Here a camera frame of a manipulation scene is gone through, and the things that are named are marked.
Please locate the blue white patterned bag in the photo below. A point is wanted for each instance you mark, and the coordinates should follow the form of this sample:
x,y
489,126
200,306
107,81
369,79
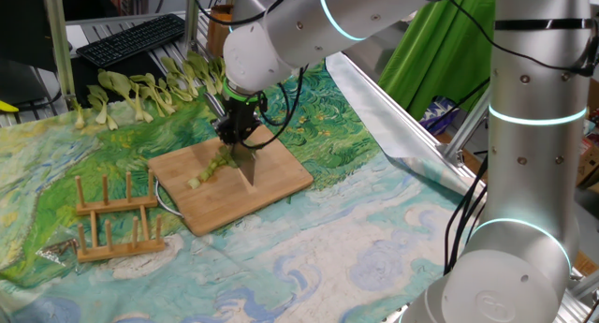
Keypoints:
x,y
437,114

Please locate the cut pakchoi stem piece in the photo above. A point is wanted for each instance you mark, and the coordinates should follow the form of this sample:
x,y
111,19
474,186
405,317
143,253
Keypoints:
x,y
194,183
204,175
212,168
228,157
219,163

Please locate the spare green pakchoi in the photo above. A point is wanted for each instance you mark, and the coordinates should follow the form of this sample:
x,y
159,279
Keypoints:
x,y
112,124
79,121
200,66
114,83
102,112
185,77
175,91
217,70
154,96

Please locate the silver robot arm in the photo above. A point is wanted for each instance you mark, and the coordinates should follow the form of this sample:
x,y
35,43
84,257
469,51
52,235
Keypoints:
x,y
515,267

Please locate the aluminium frame post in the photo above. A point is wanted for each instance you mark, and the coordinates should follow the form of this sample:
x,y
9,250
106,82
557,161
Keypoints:
x,y
58,42
192,19

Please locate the black monitor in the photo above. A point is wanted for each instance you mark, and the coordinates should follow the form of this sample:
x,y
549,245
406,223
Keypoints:
x,y
23,28

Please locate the clear plastic bag of screws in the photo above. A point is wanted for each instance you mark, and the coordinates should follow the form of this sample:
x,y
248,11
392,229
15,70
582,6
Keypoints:
x,y
58,249

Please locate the small yellow object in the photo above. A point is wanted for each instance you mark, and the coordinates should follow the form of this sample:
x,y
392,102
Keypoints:
x,y
7,107

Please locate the green curtain cloth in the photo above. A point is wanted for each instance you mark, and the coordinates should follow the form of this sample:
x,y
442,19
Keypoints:
x,y
444,70

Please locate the cardboard box with orange tape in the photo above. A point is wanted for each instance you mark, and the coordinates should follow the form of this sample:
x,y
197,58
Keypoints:
x,y
217,33

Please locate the slanted aluminium frame beam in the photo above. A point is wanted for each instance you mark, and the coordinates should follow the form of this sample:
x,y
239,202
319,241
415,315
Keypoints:
x,y
465,124

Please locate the black computer keyboard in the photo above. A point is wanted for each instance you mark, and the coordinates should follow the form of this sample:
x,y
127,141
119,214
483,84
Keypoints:
x,y
131,39

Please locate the painted landscape tablecloth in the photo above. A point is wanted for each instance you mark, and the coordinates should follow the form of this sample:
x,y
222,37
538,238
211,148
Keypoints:
x,y
327,248

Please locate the black desk mat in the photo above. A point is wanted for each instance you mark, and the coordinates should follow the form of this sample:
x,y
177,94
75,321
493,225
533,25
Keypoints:
x,y
82,72

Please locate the steel cleaver knife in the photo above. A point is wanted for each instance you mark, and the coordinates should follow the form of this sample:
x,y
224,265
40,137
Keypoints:
x,y
245,164

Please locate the wooden peg dish rack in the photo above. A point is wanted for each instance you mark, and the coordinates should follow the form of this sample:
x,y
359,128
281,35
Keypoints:
x,y
117,204

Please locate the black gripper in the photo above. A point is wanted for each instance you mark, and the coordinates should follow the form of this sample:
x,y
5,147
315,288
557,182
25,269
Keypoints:
x,y
243,119

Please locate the wooden cutting board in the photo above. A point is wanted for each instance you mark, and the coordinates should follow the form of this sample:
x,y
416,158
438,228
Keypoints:
x,y
281,182

